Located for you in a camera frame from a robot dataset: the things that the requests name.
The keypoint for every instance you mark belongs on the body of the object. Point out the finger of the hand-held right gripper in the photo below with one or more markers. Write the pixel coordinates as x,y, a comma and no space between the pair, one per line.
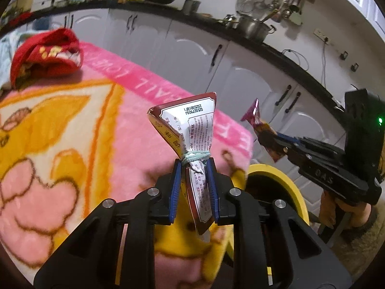
296,140
293,152

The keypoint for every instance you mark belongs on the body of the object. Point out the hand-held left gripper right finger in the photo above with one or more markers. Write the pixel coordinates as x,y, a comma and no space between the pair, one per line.
214,186

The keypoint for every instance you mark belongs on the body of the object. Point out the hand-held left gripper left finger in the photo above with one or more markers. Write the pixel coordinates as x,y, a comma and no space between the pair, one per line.
175,186

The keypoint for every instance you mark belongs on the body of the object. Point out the purple and brown wrapper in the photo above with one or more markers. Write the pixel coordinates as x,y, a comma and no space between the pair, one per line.
264,132

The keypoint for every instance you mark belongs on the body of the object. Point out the maroon and white packet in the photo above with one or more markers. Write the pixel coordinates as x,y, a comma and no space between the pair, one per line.
192,117

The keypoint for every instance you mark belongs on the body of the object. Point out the person's right forearm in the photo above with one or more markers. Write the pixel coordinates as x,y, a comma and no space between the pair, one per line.
361,240

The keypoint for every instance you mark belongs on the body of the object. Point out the person's right hand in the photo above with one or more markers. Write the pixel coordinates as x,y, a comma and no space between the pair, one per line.
327,210

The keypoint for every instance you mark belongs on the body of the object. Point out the light green rubber band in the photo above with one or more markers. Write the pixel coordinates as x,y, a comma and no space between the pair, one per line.
197,155

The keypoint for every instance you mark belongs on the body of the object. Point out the black kitchen countertop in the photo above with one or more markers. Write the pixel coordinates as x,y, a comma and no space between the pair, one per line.
314,82

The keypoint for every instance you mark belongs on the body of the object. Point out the pink printed blanket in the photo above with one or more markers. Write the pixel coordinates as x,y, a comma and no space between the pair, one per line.
120,126

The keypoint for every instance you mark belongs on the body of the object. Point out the white power socket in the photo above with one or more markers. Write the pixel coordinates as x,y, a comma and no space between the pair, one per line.
321,35

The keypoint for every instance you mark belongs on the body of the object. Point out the large steel pot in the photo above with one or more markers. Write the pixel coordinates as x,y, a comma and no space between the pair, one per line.
254,28

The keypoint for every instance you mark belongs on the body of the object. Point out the row of hanging utensils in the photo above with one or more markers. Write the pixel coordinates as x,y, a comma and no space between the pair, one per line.
281,6

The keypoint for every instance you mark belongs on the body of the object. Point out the small steel kettle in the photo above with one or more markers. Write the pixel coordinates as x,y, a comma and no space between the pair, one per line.
231,21

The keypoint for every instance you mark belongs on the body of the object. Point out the white kitchen cabinet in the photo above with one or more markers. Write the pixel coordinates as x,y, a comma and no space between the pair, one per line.
186,51

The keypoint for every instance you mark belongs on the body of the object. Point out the grey mug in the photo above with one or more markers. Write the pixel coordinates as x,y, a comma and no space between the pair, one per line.
191,7

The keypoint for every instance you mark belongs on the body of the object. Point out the red printed cloth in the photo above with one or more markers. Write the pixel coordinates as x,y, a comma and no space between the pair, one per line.
60,37

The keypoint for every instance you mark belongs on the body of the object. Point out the light blue cloth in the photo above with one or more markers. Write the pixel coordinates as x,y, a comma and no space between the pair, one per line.
7,60

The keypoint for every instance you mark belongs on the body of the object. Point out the black wall hook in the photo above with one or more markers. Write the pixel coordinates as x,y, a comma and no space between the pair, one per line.
344,55
355,66

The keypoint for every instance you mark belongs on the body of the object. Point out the white wall cabinet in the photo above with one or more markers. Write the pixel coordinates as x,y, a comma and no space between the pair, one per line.
370,6

